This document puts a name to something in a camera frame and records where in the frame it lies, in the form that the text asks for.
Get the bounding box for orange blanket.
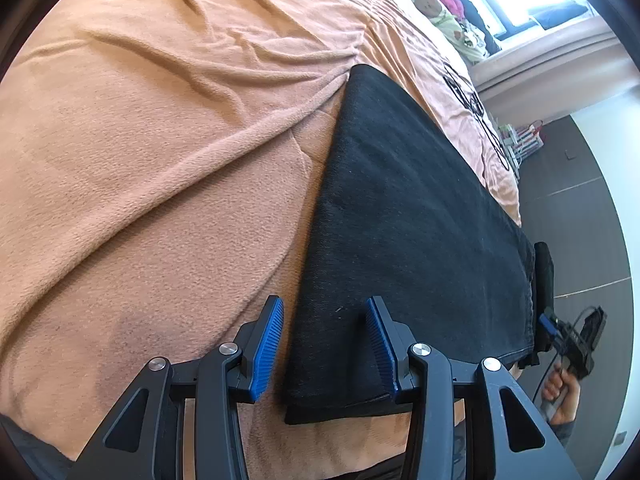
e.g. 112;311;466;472
0;0;523;480

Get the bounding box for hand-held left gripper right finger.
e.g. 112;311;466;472
365;296;583;480

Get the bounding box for black pants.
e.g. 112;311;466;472
284;64;556;426

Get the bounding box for pale green nightstand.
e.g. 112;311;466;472
497;122;523;183

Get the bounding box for striped gift bag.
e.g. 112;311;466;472
510;119;545;161

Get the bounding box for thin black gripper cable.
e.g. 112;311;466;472
532;306;602;401

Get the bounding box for person's right forearm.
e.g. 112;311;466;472
550;417;581;450

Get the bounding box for beige window ledge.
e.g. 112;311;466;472
472;15;633;123

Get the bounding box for person's left leg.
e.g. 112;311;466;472
0;412;72;480

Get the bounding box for person's right hand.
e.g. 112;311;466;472
542;365;581;426

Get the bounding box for bear print pillow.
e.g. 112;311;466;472
350;0;488;63

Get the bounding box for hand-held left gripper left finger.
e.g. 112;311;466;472
65;295;286;480

